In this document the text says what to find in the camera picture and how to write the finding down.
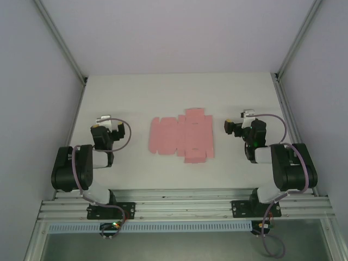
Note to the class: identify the aluminium table side rail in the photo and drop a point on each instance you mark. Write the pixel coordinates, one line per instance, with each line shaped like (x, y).
(288, 114)
(74, 119)

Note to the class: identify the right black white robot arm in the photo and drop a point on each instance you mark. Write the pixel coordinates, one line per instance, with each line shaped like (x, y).
(291, 168)

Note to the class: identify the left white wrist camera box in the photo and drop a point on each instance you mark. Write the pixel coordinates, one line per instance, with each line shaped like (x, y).
(107, 122)

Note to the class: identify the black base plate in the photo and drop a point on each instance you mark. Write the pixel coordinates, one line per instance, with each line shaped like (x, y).
(240, 209)
(127, 210)

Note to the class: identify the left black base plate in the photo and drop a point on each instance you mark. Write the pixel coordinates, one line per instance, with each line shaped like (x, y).
(127, 210)

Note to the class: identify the aluminium frame post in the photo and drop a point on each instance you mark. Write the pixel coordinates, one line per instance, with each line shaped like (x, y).
(61, 40)
(297, 40)

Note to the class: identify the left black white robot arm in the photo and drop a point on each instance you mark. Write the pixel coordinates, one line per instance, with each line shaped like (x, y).
(68, 168)

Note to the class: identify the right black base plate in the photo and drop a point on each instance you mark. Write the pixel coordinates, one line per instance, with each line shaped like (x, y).
(240, 209)

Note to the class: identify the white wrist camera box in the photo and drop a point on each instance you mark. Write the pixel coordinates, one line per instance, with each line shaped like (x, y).
(107, 122)
(247, 115)

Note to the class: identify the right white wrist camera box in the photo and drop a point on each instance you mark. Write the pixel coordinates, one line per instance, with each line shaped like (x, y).
(247, 115)

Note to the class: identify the pink paper box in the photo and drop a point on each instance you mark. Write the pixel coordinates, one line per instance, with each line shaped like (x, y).
(187, 136)

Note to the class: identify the aluminium mounting rail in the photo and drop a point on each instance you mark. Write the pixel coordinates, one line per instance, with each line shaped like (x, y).
(185, 202)

